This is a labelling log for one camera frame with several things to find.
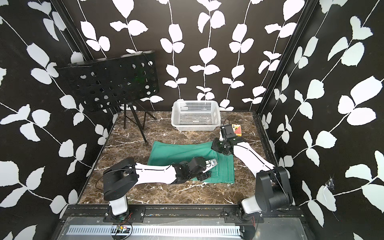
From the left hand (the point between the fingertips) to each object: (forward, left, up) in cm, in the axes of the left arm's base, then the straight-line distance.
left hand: (209, 163), depth 84 cm
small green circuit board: (-29, +44, -8) cm, 53 cm away
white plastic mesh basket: (+45, +6, -8) cm, 46 cm away
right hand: (+11, -2, +3) cm, 12 cm away
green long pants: (+11, +28, -6) cm, 31 cm away
